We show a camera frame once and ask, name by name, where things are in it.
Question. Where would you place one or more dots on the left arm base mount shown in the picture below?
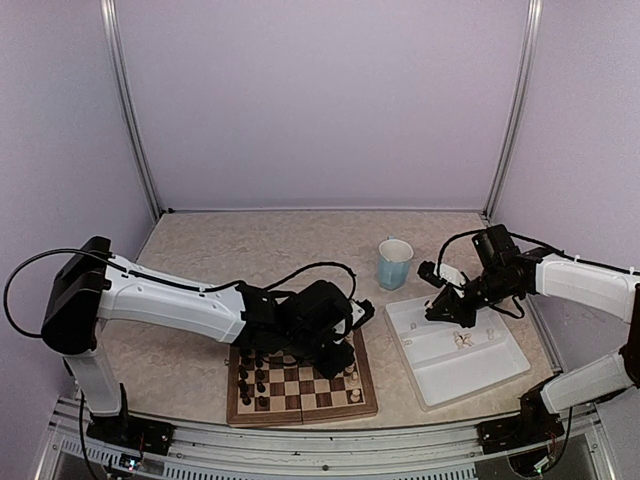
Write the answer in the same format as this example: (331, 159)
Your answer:
(132, 432)

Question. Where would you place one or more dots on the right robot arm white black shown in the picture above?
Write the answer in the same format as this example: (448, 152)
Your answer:
(545, 270)

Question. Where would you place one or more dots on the light blue mug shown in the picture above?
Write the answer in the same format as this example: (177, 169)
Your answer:
(395, 257)

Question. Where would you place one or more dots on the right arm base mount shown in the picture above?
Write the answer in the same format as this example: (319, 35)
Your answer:
(531, 425)

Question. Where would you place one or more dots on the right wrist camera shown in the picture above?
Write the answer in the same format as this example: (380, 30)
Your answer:
(427, 271)

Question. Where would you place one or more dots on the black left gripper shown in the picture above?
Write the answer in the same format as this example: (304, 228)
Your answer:
(330, 370)

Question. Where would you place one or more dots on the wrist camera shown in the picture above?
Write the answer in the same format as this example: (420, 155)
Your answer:
(362, 312)
(427, 271)

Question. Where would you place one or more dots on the wooden chessboard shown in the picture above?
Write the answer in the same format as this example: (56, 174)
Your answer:
(299, 395)

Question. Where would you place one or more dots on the row of black chess pieces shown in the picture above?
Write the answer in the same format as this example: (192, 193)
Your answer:
(253, 381)

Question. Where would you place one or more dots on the white plastic divided tray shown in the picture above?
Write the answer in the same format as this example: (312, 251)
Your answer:
(438, 371)

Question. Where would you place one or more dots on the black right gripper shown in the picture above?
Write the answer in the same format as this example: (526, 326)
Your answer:
(449, 297)

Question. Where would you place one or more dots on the aluminium corner post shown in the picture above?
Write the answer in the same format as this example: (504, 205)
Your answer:
(116, 52)
(519, 97)

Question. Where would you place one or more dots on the front aluminium rail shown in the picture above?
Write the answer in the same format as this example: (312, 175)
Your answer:
(200, 450)

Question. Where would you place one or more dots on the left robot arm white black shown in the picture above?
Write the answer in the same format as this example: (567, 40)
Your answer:
(96, 286)

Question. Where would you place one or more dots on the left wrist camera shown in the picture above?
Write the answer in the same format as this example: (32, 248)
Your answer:
(362, 312)

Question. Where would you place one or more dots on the left aluminium corner post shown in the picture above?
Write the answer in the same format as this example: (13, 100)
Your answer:
(116, 52)

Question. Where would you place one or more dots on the right aluminium corner post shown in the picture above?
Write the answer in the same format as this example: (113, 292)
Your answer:
(519, 97)

